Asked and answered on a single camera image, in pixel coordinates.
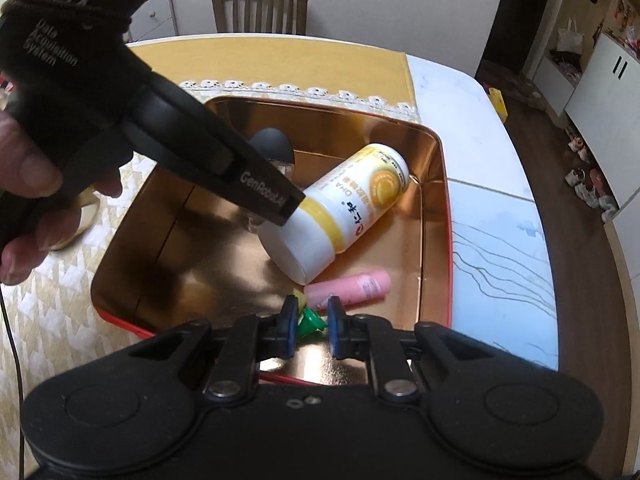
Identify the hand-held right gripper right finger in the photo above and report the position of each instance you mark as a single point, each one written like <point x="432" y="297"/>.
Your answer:
<point x="334" y="331"/>

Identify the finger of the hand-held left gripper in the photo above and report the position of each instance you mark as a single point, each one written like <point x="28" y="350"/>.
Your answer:
<point x="255" y="185"/>

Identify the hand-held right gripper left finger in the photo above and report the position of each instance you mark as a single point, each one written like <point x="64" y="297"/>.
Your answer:
<point x="288" y="330"/>

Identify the green toy piece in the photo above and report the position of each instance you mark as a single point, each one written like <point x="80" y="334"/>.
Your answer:
<point x="309" y="322"/>

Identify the white yellow plastic bottle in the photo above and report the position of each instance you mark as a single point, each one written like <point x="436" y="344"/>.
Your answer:
<point x="350" y="200"/>

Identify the red tin box gold inside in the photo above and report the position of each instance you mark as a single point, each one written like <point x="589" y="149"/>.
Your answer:
<point x="380" y="240"/>

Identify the person's left hand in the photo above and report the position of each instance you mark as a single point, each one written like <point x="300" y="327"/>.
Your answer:
<point x="35" y="170"/>

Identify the black-topped clear bottle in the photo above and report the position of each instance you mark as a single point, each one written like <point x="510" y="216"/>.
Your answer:
<point x="274" y="145"/>

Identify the pink tube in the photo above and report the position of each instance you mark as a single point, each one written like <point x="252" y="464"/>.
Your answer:
<point x="350" y="287"/>

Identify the white drawer cabinet wooden top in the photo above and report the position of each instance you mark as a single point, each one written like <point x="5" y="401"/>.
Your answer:
<point x="152" y="15"/>

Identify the yellow houndstooth tablecloth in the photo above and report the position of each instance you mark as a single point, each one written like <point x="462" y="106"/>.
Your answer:
<point x="300" y="62"/>

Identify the gold round object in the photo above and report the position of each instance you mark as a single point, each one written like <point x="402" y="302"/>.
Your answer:
<point x="82" y="217"/>

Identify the wooden chair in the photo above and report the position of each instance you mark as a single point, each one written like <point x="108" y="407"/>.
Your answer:
<point x="260" y="5"/>

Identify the yellow box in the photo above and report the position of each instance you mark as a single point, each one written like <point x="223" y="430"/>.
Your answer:
<point x="497" y="102"/>

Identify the row of shoes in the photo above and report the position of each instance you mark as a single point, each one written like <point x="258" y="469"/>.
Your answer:
<point x="587" y="185"/>

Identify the white bag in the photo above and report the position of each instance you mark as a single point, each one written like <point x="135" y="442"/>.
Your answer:
<point x="570" y="37"/>

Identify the white wooden wall cabinet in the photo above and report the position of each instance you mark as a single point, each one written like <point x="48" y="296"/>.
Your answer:
<point x="600" y="80"/>

